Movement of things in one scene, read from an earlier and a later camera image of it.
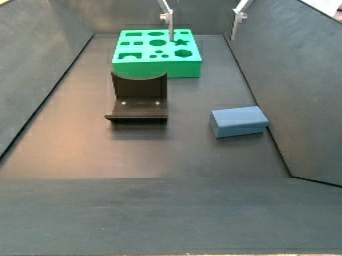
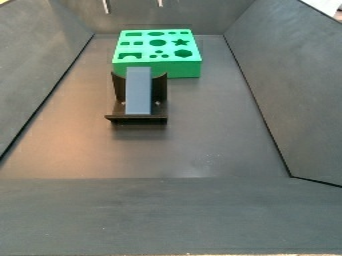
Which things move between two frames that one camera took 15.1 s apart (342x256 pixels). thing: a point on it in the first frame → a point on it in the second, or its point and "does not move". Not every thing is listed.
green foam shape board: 146,55 does not move
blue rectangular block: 238,121 → 138,90
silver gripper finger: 167,17 → 106,7
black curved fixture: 141,100 does not move
